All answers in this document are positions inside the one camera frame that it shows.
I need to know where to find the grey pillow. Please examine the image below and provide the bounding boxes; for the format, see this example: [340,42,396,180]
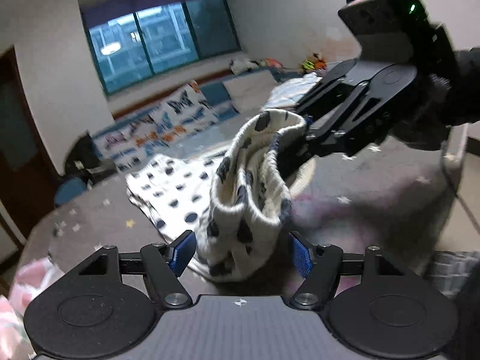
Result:
[223,69,280,113]

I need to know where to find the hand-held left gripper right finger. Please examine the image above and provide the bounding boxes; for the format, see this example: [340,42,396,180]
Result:
[287,231,413,308]

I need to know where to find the butterfly print cushion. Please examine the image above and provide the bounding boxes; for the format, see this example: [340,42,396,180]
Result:
[91,79,220,173]

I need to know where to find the green framed window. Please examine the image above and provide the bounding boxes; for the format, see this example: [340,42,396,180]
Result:
[76,0,243,97]

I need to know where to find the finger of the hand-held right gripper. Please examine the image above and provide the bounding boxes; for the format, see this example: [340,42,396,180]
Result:
[279,82,383,181]
[294,78,361,128]

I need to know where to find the blue sofa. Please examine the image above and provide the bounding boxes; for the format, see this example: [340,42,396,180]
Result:
[54,65,328,208]

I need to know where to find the pink plastic bag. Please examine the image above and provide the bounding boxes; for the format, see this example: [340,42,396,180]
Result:
[0,256,65,360]

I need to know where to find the folded striped cloth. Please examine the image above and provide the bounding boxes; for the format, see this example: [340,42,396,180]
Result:
[268,73,324,108]

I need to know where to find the dark wooden door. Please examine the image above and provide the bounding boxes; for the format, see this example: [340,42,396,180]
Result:
[0,44,59,241]

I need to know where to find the black bag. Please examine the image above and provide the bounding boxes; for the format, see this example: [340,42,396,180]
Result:
[64,133,117,181]

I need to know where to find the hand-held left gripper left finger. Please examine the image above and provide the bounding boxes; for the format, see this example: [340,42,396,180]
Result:
[69,230,198,308]

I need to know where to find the black and white plush toy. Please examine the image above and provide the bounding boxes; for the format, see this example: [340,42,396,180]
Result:
[229,58,260,75]

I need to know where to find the grey star tablecloth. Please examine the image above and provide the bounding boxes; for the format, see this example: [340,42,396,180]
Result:
[15,131,463,308]

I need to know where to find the white polka-dot pants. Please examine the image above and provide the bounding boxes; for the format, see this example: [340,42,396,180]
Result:
[125,108,314,283]

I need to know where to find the plaid cloth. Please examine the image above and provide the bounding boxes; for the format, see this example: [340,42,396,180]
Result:
[423,250,474,301]

